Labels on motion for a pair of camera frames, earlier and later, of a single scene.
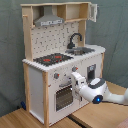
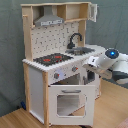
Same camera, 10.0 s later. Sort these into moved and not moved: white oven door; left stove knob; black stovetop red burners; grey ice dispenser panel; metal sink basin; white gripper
Moved: white oven door; white gripper
Not moved: black stovetop red burners; left stove knob; grey ice dispenser panel; metal sink basin
